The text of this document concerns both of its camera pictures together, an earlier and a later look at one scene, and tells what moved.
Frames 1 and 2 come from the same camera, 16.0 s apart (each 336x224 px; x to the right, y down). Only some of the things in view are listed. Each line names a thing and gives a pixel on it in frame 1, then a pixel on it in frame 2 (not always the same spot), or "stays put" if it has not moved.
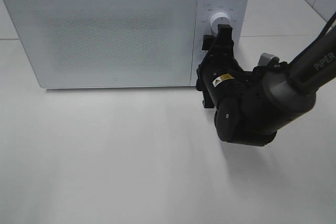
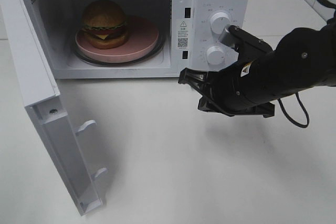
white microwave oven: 124,29 stays put
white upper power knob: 219,18 stays put
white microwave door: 107,36 to 39,88
